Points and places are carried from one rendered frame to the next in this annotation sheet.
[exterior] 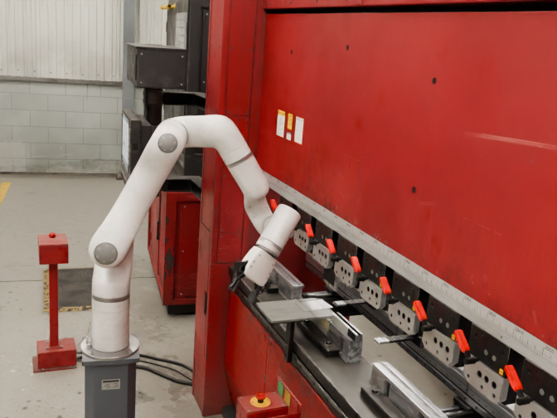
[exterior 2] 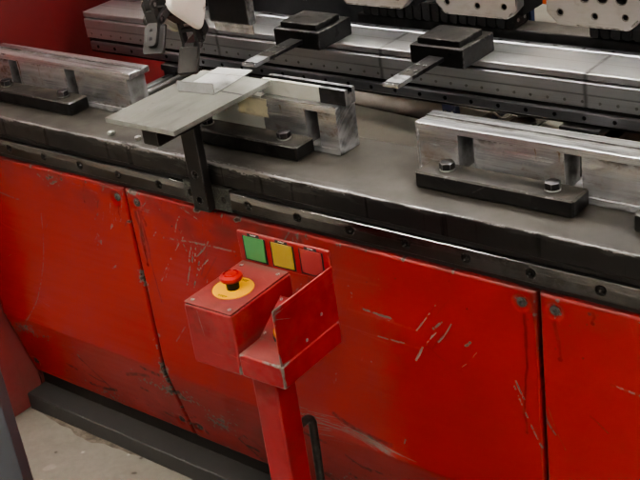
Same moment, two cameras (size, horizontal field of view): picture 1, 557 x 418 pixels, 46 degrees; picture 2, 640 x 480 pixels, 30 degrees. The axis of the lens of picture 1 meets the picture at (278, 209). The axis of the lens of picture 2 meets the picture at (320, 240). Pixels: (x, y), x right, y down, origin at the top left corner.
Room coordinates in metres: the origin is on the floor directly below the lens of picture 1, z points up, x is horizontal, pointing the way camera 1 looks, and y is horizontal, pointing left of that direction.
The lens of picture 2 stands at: (0.41, 0.62, 1.75)
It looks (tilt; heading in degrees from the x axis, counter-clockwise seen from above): 27 degrees down; 335
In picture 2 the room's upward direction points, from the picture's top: 8 degrees counter-clockwise
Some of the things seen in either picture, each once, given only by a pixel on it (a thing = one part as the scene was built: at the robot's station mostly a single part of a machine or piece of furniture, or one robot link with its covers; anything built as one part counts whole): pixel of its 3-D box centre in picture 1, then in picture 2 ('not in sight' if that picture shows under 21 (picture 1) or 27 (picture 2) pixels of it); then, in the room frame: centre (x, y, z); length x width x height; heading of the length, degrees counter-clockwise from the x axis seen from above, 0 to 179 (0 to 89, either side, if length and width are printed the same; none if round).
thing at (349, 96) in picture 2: (346, 326); (308, 89); (2.31, -0.30, 0.99); 0.20 x 0.03 x 0.03; 23
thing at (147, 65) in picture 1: (152, 127); not in sight; (3.44, 0.70, 1.53); 0.51 x 0.25 x 0.85; 19
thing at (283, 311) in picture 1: (294, 309); (189, 101); (2.41, -0.10, 1.00); 0.26 x 0.18 x 0.01; 113
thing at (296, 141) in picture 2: (317, 336); (246, 138); (2.41, -0.19, 0.89); 0.30 x 0.05 x 0.03; 23
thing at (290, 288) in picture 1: (277, 275); (66, 77); (2.97, -0.02, 0.92); 0.50 x 0.06 x 0.10; 23
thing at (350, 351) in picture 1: (331, 328); (269, 112); (2.42, -0.25, 0.92); 0.39 x 0.06 x 0.10; 23
